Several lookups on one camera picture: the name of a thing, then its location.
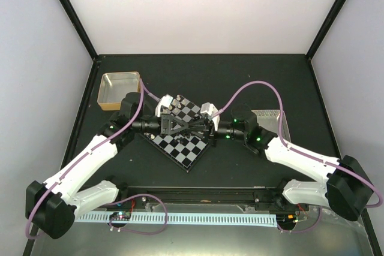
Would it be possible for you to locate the black white chess board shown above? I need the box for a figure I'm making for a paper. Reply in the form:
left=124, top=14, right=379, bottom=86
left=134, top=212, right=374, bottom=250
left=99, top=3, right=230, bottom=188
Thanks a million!
left=143, top=95, right=208, bottom=173

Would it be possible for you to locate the pink metal tin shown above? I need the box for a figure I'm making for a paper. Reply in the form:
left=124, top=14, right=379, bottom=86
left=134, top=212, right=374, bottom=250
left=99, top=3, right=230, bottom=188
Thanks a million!
left=252, top=109, right=291, bottom=141

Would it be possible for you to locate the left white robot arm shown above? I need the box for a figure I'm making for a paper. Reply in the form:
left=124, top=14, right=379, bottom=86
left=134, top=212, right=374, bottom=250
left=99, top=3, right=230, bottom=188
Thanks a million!
left=25, top=92, right=173, bottom=239

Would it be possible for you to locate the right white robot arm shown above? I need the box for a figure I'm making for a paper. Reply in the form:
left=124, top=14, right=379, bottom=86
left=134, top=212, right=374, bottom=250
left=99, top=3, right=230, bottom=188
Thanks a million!
left=188, top=105, right=373, bottom=221

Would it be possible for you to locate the small green circuit board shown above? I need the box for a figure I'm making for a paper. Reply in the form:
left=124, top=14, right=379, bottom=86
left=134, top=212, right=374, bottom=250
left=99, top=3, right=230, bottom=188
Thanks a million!
left=110, top=212, right=131, bottom=221

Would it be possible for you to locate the right small circuit board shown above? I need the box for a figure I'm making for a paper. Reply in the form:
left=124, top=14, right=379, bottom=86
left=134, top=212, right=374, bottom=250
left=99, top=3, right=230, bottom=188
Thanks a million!
left=276, top=214, right=308, bottom=224

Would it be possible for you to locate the gold metal tin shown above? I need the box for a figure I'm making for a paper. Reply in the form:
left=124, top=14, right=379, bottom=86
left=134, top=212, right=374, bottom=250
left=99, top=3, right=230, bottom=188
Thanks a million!
left=97, top=71, right=140, bottom=111

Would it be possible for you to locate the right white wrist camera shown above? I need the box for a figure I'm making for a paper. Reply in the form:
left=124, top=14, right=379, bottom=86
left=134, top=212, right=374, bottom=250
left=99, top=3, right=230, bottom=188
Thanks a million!
left=200, top=103, right=220, bottom=130

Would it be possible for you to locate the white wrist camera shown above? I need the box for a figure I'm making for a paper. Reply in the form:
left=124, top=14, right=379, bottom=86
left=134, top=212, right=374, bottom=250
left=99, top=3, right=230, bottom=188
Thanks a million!
left=200, top=103, right=220, bottom=130
left=155, top=94, right=173, bottom=117

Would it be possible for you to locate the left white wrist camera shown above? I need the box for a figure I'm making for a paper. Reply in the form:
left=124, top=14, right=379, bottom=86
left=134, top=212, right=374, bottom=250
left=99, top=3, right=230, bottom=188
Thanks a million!
left=155, top=94, right=173, bottom=117

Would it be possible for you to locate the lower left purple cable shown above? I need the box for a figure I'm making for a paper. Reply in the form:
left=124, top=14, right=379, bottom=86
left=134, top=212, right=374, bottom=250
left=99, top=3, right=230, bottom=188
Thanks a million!
left=109, top=194, right=169, bottom=235

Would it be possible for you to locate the black front rail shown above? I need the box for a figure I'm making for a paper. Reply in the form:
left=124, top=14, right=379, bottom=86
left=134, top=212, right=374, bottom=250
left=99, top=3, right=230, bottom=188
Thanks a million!
left=86, top=186, right=289, bottom=209

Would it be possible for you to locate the light blue cable duct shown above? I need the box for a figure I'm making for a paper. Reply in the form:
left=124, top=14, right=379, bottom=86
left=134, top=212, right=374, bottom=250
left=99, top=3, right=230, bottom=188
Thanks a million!
left=76, top=211, right=277, bottom=228

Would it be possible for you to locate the left black frame post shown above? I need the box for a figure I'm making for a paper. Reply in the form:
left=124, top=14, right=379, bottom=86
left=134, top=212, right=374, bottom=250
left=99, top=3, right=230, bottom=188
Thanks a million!
left=59, top=0, right=98, bottom=61

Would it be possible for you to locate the black frame post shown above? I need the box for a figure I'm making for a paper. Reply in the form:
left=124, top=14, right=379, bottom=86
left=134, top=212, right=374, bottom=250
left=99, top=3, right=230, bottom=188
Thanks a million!
left=305, top=0, right=347, bottom=61
left=59, top=0, right=98, bottom=61

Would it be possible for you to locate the right black frame post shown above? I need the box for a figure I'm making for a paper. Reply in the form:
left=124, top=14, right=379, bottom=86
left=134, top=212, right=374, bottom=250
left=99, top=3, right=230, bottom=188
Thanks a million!
left=305, top=0, right=347, bottom=61

